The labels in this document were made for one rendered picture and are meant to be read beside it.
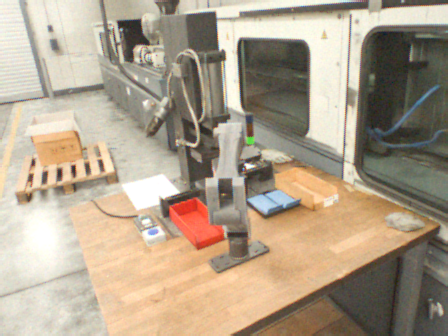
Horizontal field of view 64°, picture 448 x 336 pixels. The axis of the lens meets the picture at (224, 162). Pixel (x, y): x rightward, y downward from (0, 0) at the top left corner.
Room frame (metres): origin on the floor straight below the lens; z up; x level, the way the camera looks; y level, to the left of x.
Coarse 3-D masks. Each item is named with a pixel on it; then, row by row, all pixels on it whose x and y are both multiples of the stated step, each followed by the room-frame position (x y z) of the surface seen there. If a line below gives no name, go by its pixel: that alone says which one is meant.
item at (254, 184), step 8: (256, 176) 1.59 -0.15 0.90; (176, 184) 1.57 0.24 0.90; (184, 184) 1.56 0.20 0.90; (248, 184) 1.51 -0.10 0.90; (256, 184) 1.50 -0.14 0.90; (264, 184) 1.49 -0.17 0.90; (272, 184) 1.49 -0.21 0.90; (248, 192) 1.43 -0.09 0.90; (256, 192) 1.42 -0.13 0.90; (152, 208) 1.35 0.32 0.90; (248, 208) 1.29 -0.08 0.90; (168, 224) 1.21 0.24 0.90; (168, 232) 1.16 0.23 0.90; (176, 232) 1.15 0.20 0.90
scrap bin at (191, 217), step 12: (180, 204) 1.27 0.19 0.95; (192, 204) 1.29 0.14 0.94; (180, 216) 1.26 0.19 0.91; (192, 216) 1.25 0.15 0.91; (204, 216) 1.24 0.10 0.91; (180, 228) 1.16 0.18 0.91; (192, 228) 1.16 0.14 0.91; (204, 228) 1.16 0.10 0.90; (216, 228) 1.15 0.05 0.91; (192, 240) 1.06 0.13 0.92; (204, 240) 1.04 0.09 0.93; (216, 240) 1.06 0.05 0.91
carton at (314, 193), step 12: (276, 180) 1.43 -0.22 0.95; (288, 180) 1.47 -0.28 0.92; (300, 180) 1.46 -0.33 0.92; (312, 180) 1.39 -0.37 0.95; (288, 192) 1.36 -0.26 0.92; (300, 192) 1.29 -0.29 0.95; (312, 192) 1.37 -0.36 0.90; (324, 192) 1.33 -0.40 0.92; (336, 192) 1.27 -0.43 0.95; (312, 204) 1.23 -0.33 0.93; (324, 204) 1.24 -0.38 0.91
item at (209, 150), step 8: (192, 128) 1.53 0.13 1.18; (200, 128) 1.57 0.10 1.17; (208, 128) 1.55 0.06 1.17; (208, 136) 1.40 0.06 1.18; (208, 144) 1.38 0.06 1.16; (216, 144) 1.33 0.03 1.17; (192, 152) 1.38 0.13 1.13; (200, 152) 1.33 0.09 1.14; (208, 152) 1.33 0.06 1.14; (216, 152) 1.34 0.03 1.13; (200, 160) 1.32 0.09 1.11; (208, 160) 1.33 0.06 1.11
